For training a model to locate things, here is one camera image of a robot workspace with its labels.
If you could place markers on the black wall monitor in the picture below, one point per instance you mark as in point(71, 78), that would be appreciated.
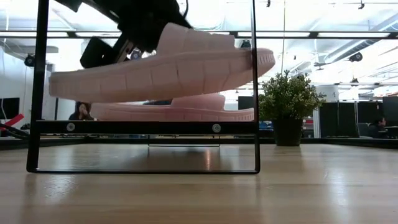
point(9, 109)

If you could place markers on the black ceiling spotlight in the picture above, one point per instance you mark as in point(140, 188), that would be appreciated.
point(356, 57)
point(136, 55)
point(29, 60)

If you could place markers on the green potted plant black pot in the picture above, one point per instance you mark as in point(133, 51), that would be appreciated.
point(289, 93)

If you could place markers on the dark office partition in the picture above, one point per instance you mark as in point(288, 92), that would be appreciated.
point(342, 118)

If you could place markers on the black metal frame wooden shelf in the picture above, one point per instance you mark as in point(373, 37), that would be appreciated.
point(140, 127)

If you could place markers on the pink rubber slide sandal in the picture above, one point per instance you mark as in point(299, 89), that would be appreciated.
point(202, 104)
point(155, 77)

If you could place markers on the person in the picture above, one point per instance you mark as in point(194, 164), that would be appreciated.
point(81, 112)
point(381, 123)

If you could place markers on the black desk monitor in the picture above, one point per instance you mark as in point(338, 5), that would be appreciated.
point(245, 102)

